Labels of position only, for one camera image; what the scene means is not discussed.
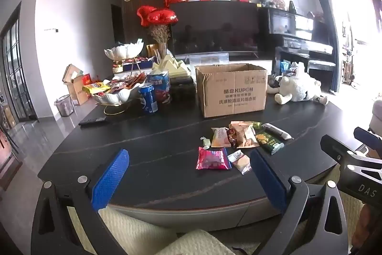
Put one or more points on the long white snack packet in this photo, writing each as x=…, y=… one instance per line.
x=277, y=131

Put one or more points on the gold foil packets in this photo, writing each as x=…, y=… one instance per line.
x=152, y=51

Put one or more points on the pale green candy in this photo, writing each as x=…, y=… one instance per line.
x=205, y=142

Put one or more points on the brown cardboard box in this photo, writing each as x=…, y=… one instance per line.
x=232, y=93

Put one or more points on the lime green candy packet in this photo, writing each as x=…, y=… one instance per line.
x=256, y=124

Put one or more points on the piano bench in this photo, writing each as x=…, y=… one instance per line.
x=321, y=68

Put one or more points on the blue drink can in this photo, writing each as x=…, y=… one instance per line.
x=148, y=99

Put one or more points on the orange brown snack packet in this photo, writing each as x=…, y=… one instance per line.
x=246, y=135

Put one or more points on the open cardboard carton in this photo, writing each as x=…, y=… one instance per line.
x=76, y=84

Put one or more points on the red gift box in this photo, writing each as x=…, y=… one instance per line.
x=86, y=79

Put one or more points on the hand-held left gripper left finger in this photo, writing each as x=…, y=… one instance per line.
x=109, y=178

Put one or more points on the brown plush toy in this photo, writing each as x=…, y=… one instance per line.
x=277, y=3

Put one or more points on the grey trash bin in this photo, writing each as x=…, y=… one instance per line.
x=64, y=107

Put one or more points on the dark patterned tin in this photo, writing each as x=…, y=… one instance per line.
x=183, y=87

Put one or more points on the red candy packet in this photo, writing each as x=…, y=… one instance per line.
x=232, y=138

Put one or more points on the beige snack packet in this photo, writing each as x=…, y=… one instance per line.
x=219, y=137

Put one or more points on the clear acrylic box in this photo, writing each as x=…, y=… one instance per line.
x=209, y=58

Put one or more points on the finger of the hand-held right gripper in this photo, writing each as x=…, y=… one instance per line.
x=337, y=150
x=368, y=137

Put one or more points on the dark patterned basket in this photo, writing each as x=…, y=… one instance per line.
x=273, y=81

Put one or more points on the large black television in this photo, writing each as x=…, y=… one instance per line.
x=215, y=26

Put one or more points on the grey sofa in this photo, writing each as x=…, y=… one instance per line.
x=376, y=119

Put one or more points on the yellow snack bag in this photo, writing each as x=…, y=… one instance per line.
x=95, y=88

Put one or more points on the white plush sheep toy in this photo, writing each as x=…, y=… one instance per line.
x=295, y=87

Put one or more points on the dried flower bunch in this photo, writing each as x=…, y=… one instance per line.
x=160, y=33

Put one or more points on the white petal two-tier stand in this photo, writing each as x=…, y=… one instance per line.
x=115, y=98

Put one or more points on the person's right hand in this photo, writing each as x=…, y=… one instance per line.
x=373, y=228

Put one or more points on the white television cabinet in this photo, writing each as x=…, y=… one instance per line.
x=247, y=59

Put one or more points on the tan snack packet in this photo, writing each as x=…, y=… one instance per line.
x=238, y=124

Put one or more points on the navy snack tray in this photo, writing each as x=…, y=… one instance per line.
x=131, y=64

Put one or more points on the black framed glass door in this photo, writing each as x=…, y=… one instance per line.
x=18, y=69

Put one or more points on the dark green snack packet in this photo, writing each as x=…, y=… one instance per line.
x=268, y=142

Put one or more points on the cream knitted cushion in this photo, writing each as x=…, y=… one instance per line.
x=134, y=232

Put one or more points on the blue snack bag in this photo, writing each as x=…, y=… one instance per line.
x=285, y=67

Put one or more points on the blue and red drink carton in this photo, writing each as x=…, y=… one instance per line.
x=161, y=87

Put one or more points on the clear white pastry packet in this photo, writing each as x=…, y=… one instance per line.
x=240, y=161

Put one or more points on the magenta snack packet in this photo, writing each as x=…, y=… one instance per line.
x=213, y=159

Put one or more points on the black remote control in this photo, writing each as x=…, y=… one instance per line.
x=92, y=121

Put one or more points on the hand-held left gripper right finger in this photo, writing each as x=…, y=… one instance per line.
x=268, y=180

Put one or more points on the navy curtain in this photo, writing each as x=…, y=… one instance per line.
x=326, y=28

